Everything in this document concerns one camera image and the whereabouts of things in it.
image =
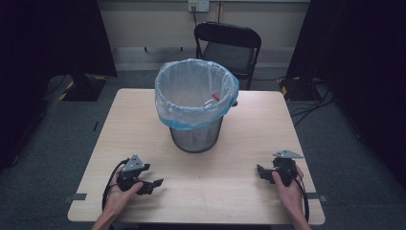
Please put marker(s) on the person's right hand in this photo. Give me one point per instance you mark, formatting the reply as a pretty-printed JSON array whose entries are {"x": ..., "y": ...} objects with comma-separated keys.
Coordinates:
[{"x": 288, "y": 196}]

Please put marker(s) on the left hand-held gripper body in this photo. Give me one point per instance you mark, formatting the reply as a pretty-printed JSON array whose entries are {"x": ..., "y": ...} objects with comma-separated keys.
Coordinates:
[{"x": 130, "y": 174}]

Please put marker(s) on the clear plastic bottle red label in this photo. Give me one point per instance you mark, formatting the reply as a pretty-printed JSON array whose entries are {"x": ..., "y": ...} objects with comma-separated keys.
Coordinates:
[{"x": 208, "y": 102}]

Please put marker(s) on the black curtain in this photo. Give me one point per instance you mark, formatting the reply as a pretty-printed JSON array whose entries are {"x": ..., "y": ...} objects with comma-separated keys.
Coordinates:
[
  {"x": 38, "y": 48},
  {"x": 360, "y": 48}
]

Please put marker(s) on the grey table bracket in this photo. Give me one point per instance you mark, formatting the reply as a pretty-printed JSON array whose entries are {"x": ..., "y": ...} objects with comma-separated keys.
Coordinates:
[
  {"x": 75, "y": 198},
  {"x": 317, "y": 198}
]

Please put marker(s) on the metal mesh trash bin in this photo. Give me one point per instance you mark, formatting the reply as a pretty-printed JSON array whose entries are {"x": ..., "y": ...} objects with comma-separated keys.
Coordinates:
[{"x": 196, "y": 137}]

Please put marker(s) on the white wall socket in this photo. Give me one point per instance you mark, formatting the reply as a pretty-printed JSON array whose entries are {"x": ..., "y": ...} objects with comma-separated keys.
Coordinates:
[{"x": 198, "y": 5}]

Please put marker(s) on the translucent blue bin liner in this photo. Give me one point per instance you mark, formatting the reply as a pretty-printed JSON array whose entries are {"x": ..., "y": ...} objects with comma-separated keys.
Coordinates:
[{"x": 178, "y": 108}]

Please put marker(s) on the black folding chair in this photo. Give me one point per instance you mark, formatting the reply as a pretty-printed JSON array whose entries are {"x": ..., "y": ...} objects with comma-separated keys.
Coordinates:
[{"x": 228, "y": 41}]

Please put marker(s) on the person's left hand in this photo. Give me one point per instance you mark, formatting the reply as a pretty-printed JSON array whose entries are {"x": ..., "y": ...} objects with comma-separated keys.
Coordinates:
[{"x": 119, "y": 199}]

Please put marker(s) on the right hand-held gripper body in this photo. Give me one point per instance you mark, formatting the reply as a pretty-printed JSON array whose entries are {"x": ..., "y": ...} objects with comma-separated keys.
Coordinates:
[{"x": 285, "y": 169}]

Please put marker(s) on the black stand base striped tape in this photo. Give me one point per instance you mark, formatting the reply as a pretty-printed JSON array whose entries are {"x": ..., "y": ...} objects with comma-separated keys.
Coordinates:
[
  {"x": 83, "y": 89},
  {"x": 298, "y": 91}
]

